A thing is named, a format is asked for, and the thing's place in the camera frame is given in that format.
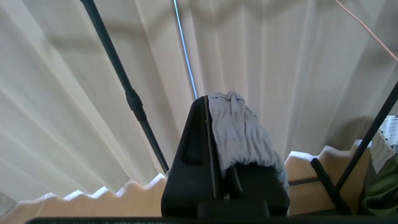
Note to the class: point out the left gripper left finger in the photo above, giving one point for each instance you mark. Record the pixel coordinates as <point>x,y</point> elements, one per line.
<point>189,174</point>

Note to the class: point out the pale grey shorts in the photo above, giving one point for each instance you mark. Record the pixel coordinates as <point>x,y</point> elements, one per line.
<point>239,133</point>

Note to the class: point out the green garment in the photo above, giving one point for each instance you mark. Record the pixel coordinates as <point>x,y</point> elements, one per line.
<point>382,193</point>

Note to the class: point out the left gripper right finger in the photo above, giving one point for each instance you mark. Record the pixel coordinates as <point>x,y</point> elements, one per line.
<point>258,186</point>

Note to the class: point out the black clothes rack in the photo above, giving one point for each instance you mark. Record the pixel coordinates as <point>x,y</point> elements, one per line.
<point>133,99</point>

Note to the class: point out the white laundry basket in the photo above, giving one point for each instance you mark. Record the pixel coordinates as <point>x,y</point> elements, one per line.
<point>391,130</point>

